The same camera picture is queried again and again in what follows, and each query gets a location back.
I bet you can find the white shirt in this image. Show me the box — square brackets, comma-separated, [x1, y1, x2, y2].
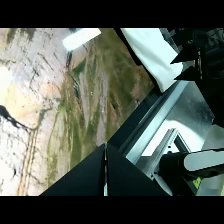
[120, 28, 184, 94]

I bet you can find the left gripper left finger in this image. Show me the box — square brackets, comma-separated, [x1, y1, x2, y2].
[39, 143, 107, 197]

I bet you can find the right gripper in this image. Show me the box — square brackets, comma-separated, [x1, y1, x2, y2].
[169, 28, 224, 129]

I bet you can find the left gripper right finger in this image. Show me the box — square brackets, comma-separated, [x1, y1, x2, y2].
[106, 143, 172, 197]

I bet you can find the silver frame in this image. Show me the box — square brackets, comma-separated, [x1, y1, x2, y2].
[124, 28, 224, 197]

